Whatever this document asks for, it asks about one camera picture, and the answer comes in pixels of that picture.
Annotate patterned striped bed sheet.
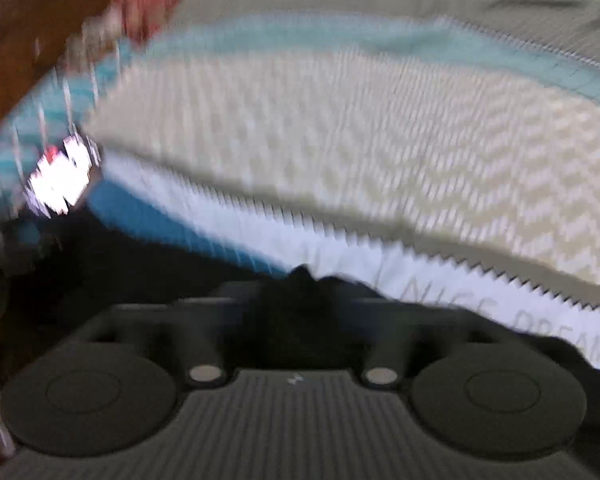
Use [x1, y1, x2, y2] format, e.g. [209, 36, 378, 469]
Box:
[0, 0, 600, 376]

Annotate red floral blanket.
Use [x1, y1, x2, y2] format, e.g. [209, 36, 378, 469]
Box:
[82, 0, 201, 47]

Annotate black pants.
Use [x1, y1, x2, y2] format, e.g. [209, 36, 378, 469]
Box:
[0, 205, 600, 461]

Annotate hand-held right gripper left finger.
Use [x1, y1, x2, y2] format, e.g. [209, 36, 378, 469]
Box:
[87, 280, 281, 387]

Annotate carved wooden headboard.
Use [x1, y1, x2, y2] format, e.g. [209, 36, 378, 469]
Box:
[0, 0, 131, 143]

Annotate black smartphone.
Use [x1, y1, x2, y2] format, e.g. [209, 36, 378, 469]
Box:
[25, 132, 103, 216]

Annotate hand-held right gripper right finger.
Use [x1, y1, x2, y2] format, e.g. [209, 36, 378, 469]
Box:
[330, 285, 486, 389]

